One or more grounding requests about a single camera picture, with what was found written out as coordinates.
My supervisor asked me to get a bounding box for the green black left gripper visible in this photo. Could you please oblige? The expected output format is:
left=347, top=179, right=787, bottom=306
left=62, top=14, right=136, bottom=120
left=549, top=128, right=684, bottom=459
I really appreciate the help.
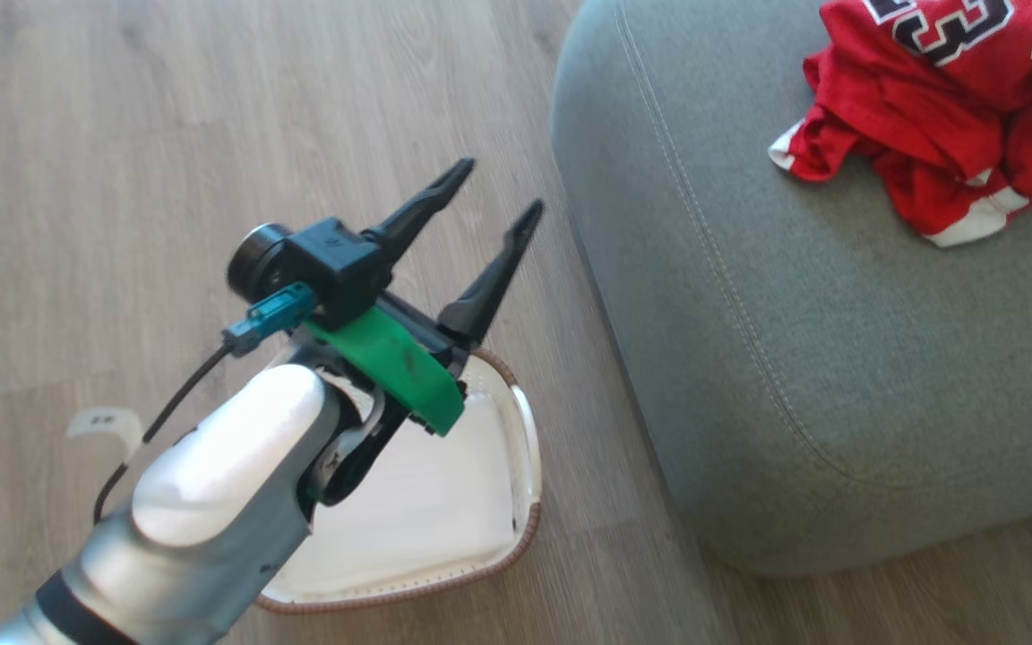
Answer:
left=304, top=158, right=546, bottom=438

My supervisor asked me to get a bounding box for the red white Bulls jersey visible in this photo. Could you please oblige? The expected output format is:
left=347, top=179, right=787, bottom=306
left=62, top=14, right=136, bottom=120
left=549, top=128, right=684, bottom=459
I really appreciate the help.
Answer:
left=768, top=0, right=1032, bottom=249

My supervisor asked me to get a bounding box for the white perforated laundry basket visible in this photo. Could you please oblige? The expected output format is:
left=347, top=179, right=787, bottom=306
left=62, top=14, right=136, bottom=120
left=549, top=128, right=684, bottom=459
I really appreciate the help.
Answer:
left=254, top=348, right=543, bottom=615

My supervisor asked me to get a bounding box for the grey fabric seat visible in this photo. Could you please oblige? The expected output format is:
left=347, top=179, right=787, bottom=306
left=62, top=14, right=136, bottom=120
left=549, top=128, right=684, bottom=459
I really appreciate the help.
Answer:
left=551, top=0, right=1032, bottom=577

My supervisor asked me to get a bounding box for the black cable with teal plug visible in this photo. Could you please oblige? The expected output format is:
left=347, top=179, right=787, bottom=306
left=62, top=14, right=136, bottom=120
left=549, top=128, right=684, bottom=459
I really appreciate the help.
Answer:
left=92, top=281, right=316, bottom=526

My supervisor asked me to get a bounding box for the white cable label tag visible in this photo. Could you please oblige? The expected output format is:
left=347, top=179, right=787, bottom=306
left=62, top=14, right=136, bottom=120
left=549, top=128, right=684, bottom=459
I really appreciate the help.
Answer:
left=66, top=407, right=146, bottom=463

